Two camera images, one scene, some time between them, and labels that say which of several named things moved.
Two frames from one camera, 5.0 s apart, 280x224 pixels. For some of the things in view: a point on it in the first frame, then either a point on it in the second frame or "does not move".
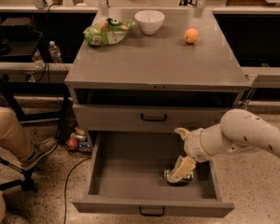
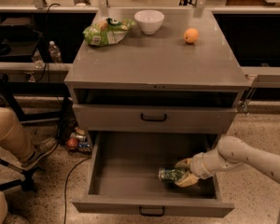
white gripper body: (192, 144) → (198, 166)
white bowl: (149, 21) does not move
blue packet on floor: (84, 145) does not move
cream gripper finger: (183, 133) → (184, 164)
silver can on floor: (79, 137) does not move
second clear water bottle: (38, 60) does not move
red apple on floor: (72, 144) does not move
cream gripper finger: (183, 167) → (187, 180)
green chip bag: (108, 31) does not move
